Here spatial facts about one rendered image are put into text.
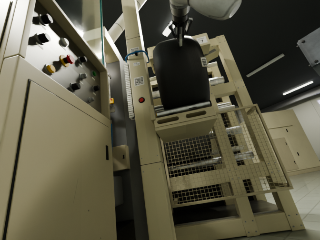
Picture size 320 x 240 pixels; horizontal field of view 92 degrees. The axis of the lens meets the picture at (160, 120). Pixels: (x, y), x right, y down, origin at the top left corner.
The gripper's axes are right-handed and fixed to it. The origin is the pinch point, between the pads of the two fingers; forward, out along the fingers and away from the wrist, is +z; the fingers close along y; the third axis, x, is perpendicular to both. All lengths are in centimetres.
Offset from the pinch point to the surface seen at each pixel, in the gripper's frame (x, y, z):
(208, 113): 44.3, -6.8, 8.3
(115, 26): -90, 56, 66
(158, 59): 6.2, 14.9, 3.8
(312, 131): 92, -718, 876
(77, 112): 40, 50, -25
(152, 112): 36.7, 25.1, 8.1
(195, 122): 47.9, 2.0, 7.9
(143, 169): 68, 38, 15
